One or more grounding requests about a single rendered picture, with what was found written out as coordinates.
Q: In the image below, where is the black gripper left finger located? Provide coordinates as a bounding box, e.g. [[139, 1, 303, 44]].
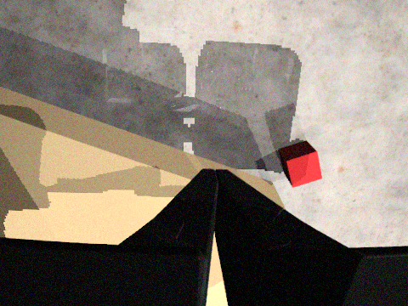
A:
[[0, 169, 218, 306]]

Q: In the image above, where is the red cube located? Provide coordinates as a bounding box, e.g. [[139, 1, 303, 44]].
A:
[[279, 140, 322, 188]]

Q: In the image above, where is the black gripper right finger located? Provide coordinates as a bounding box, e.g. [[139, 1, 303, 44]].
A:
[[214, 169, 408, 306]]

